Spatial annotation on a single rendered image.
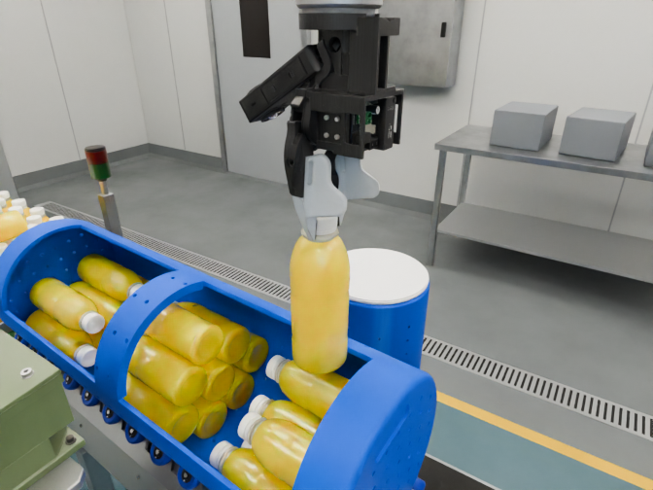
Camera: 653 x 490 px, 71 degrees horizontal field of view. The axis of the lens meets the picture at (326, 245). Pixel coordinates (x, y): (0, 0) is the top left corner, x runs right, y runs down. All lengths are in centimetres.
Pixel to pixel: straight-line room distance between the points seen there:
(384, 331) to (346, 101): 80
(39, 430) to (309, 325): 33
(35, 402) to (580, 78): 361
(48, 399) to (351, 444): 35
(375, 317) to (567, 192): 298
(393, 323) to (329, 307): 62
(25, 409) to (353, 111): 47
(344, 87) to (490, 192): 365
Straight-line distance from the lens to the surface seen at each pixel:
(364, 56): 41
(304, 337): 54
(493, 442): 224
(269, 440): 67
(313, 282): 49
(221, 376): 84
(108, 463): 108
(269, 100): 47
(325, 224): 48
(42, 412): 64
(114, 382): 80
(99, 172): 166
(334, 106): 41
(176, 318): 80
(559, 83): 379
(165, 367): 80
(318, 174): 44
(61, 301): 105
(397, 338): 116
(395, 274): 119
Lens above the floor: 163
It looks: 27 degrees down
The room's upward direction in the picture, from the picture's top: straight up
